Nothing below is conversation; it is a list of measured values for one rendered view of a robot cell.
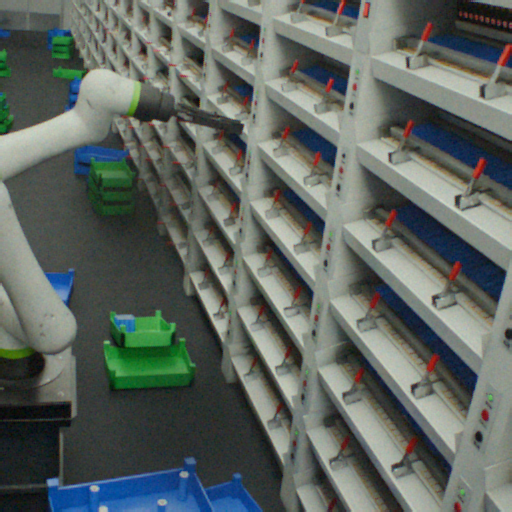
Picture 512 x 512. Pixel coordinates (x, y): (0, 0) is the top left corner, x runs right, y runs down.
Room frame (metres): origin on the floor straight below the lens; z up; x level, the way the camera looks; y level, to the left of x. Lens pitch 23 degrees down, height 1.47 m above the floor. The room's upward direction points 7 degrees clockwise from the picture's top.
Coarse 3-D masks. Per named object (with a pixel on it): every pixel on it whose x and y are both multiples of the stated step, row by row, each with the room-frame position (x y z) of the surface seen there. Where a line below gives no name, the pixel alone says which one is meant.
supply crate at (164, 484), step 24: (48, 480) 1.13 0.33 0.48; (120, 480) 1.19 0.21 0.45; (144, 480) 1.21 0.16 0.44; (168, 480) 1.23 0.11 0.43; (192, 480) 1.24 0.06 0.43; (48, 504) 1.11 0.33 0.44; (72, 504) 1.15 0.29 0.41; (120, 504) 1.17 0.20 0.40; (144, 504) 1.18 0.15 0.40; (168, 504) 1.19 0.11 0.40; (192, 504) 1.20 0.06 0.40
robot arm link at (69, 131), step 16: (32, 128) 1.77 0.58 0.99; (48, 128) 1.79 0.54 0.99; (64, 128) 1.81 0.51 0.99; (80, 128) 1.84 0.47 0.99; (96, 128) 1.86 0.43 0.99; (0, 144) 1.68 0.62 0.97; (16, 144) 1.70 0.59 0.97; (32, 144) 1.73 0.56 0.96; (48, 144) 1.77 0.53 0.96; (64, 144) 1.80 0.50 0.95; (80, 144) 1.85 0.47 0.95; (0, 160) 1.65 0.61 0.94; (16, 160) 1.69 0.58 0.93; (32, 160) 1.73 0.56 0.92
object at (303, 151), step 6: (282, 132) 2.30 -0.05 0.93; (288, 138) 2.24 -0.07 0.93; (294, 138) 2.23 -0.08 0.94; (300, 144) 2.17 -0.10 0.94; (300, 150) 2.14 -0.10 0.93; (306, 150) 2.11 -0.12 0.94; (306, 156) 2.09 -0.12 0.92; (312, 156) 2.05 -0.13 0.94; (312, 162) 2.04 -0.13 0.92; (318, 162) 2.00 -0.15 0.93; (324, 162) 1.99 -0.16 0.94; (318, 168) 2.00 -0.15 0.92; (324, 168) 1.95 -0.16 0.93; (330, 168) 1.94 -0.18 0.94; (330, 174) 1.91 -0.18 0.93
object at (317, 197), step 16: (256, 128) 2.31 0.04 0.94; (272, 128) 2.32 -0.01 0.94; (304, 128) 2.36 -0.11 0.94; (272, 144) 2.28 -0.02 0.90; (288, 144) 2.25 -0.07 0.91; (272, 160) 2.16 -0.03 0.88; (288, 160) 2.12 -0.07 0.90; (304, 160) 2.10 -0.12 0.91; (288, 176) 2.02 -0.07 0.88; (304, 176) 1.98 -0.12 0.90; (320, 176) 1.96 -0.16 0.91; (304, 192) 1.90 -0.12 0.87; (320, 192) 1.85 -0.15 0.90; (320, 208) 1.79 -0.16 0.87
